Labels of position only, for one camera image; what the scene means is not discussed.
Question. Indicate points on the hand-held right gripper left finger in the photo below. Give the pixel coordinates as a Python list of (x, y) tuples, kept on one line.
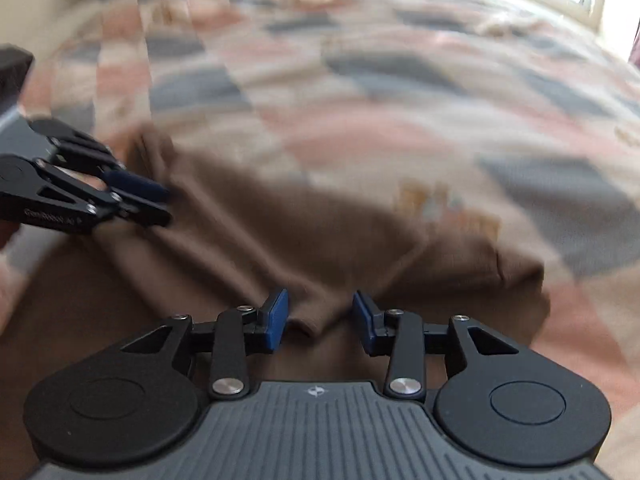
[(277, 320)]

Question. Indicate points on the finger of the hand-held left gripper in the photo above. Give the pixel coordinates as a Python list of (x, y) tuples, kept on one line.
[(147, 217), (137, 185)]

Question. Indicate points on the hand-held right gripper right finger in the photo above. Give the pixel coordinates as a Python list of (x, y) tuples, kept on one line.
[(362, 325)]

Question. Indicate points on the brown garment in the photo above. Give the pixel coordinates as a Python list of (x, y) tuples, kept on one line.
[(250, 240)]

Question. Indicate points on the checkered patchwork quilt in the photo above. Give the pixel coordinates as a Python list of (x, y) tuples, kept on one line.
[(400, 110)]

